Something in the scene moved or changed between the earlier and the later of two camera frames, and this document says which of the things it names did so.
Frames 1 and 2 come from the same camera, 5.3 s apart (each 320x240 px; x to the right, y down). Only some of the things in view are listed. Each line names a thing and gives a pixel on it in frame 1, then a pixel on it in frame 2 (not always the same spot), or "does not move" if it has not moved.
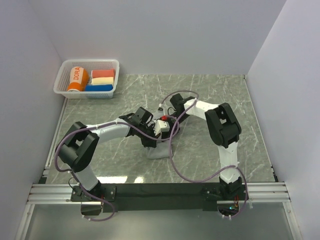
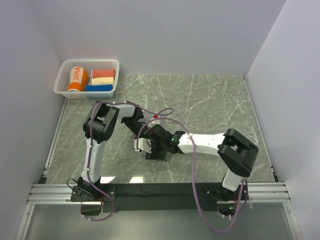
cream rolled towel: x=103 y=80 does not move
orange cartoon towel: x=78 y=79 does not move
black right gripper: x=163 y=134 to x=154 y=155
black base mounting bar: x=124 y=197 does not move
